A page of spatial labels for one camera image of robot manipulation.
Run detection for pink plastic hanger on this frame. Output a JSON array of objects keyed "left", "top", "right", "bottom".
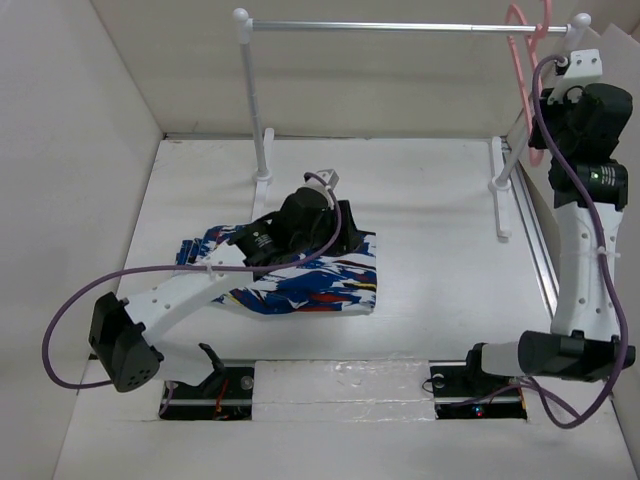
[{"left": 504, "top": 0, "right": 553, "bottom": 145}]

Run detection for blue patterned trousers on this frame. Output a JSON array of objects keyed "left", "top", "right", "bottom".
[{"left": 172, "top": 223, "right": 379, "bottom": 317}]

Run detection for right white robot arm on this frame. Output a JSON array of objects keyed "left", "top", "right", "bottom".
[{"left": 462, "top": 83, "right": 633, "bottom": 394}]

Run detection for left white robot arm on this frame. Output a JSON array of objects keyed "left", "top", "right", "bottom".
[{"left": 89, "top": 186, "right": 362, "bottom": 393}]

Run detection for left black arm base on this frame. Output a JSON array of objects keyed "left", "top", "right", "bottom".
[{"left": 158, "top": 343, "right": 255, "bottom": 422}]

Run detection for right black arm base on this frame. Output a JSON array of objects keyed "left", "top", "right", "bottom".
[{"left": 422, "top": 361, "right": 528, "bottom": 421}]

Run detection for white clothes rack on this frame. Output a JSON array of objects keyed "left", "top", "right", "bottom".
[{"left": 232, "top": 8, "right": 591, "bottom": 241}]

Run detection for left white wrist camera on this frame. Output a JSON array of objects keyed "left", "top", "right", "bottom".
[{"left": 303, "top": 169, "right": 340, "bottom": 209}]

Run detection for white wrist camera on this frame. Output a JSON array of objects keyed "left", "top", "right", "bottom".
[
  {"left": 303, "top": 169, "right": 340, "bottom": 209},
  {"left": 550, "top": 49, "right": 603, "bottom": 102}
]

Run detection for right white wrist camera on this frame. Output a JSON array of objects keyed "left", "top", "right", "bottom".
[{"left": 550, "top": 49, "right": 603, "bottom": 102}]

